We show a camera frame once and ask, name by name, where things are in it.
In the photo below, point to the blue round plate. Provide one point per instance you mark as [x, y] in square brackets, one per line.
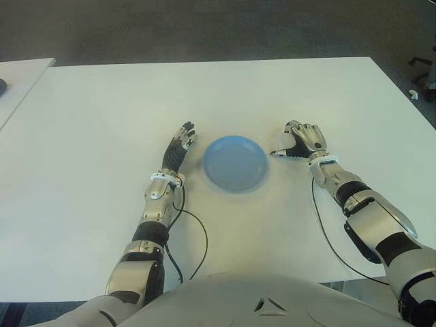
[235, 163]

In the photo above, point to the black office chair base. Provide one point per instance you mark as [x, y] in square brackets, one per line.
[420, 63]

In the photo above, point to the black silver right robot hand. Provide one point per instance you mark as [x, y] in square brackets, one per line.
[310, 141]

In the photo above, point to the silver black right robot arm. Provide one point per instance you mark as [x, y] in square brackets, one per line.
[371, 221]

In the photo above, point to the grey robot torso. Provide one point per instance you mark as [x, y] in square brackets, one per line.
[218, 303]

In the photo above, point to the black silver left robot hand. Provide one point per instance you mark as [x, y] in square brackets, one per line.
[173, 155]

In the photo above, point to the small white floor object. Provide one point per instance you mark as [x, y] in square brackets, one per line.
[413, 94]

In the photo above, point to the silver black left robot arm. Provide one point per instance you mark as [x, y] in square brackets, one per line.
[156, 194]

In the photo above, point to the white side table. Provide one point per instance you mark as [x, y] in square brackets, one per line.
[20, 78]

